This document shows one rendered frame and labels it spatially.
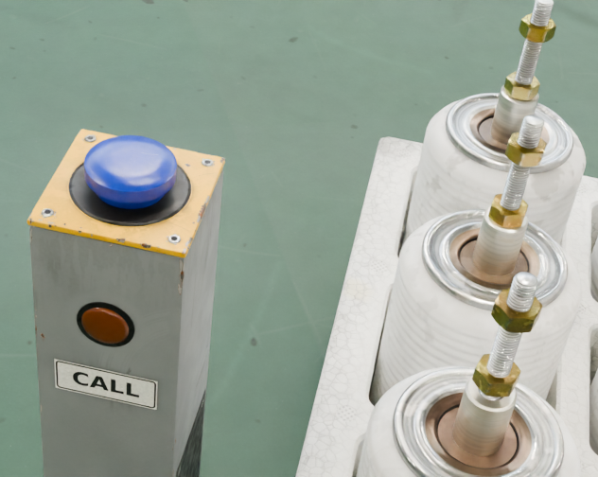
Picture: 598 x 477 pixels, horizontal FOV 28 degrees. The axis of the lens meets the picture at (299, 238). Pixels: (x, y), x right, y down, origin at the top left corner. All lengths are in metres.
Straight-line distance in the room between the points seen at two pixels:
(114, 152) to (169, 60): 0.68
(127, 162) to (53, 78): 0.65
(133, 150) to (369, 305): 0.21
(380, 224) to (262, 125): 0.40
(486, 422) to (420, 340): 0.11
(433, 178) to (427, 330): 0.13
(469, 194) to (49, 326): 0.26
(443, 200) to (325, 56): 0.55
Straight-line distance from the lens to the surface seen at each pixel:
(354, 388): 0.64
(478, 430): 0.51
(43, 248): 0.52
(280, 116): 1.13
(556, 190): 0.69
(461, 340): 0.59
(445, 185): 0.69
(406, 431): 0.52
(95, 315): 0.54
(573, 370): 0.68
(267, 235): 0.99
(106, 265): 0.52
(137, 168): 0.52
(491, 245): 0.60
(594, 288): 0.76
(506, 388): 0.50
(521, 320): 0.47
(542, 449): 0.53
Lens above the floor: 0.65
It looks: 41 degrees down
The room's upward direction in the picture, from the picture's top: 8 degrees clockwise
